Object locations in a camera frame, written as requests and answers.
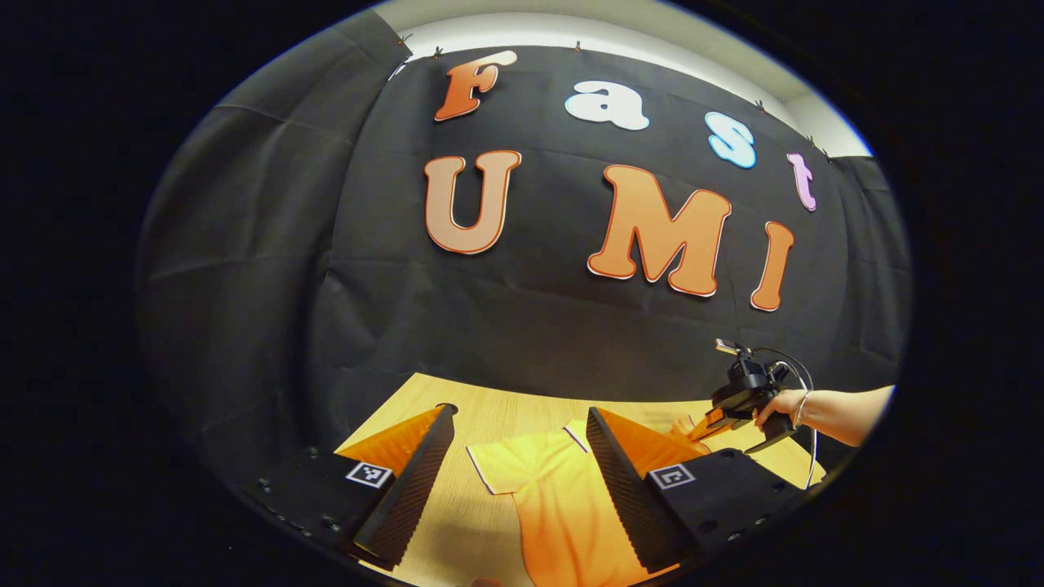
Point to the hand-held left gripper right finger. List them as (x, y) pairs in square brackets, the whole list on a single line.
[(624, 497)]

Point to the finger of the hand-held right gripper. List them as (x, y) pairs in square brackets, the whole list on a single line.
[(718, 424)]

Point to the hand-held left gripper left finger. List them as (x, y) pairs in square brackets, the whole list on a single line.
[(416, 489)]

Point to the orange T-shirt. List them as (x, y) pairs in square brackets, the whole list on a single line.
[(555, 497)]

